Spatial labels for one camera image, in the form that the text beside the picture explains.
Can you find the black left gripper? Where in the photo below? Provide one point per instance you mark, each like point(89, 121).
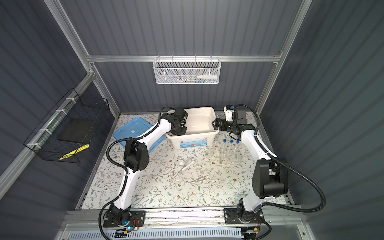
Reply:
point(182, 132)

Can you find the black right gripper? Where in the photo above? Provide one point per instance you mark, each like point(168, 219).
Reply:
point(223, 123)

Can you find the blue capped test tube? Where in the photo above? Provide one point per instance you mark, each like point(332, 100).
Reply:
point(222, 152)
point(236, 150)
point(230, 150)

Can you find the white plastic storage bin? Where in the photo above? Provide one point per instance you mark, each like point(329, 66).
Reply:
point(200, 131)

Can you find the white plastic dropper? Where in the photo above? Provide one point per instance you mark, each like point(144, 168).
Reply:
point(192, 162)

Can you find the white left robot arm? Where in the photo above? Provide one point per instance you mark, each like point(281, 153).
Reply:
point(136, 159)

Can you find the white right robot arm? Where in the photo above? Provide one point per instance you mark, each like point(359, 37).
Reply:
point(270, 179)

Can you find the clear test tube rack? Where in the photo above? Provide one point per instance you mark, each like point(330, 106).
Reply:
point(233, 160)

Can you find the blue plastic bin lid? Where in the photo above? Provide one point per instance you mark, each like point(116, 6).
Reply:
point(134, 128)

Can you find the white bottle in basket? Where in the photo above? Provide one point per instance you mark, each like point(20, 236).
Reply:
point(208, 77)

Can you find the black pad in basket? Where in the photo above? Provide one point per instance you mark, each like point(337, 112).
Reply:
point(79, 131)

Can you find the white wire mesh basket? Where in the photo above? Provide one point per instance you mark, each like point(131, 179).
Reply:
point(185, 73)

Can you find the black wire mesh basket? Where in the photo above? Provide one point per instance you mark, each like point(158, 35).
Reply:
point(43, 141)

